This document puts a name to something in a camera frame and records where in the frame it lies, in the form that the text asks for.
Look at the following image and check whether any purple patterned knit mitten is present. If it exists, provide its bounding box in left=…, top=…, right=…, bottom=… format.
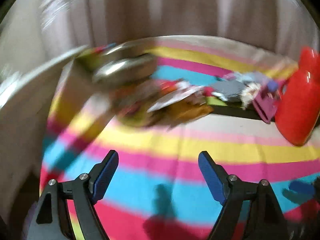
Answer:
left=252, top=80, right=286, bottom=124

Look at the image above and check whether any fruit print white cloth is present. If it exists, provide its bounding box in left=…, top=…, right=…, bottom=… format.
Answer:
left=240, top=82, right=261, bottom=110

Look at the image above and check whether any orange mesh sponge bag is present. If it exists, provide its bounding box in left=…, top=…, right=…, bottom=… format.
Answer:
left=168, top=100, right=214, bottom=123

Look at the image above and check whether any grey striped sock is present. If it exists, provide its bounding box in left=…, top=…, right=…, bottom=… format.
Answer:
left=212, top=80, right=246, bottom=102

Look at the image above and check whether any floral white fabric pouch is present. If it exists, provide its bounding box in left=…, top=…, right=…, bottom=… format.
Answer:
left=147, top=80, right=206, bottom=113

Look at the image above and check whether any black fuzzy cloth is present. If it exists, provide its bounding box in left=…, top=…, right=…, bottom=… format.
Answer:
left=212, top=105, right=261, bottom=120

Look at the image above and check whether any grey drawstring pouch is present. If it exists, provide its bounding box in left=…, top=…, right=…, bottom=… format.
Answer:
left=223, top=72, right=265, bottom=83

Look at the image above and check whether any red plastic pitcher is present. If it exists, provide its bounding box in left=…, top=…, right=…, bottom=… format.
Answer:
left=275, top=47, right=319, bottom=146

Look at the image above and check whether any striped colourful tablecloth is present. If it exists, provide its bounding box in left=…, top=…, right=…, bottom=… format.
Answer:
left=39, top=35, right=320, bottom=240

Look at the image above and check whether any metal lidded snack jar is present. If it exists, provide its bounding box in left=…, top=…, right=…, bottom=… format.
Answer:
left=76, top=44, right=161, bottom=127

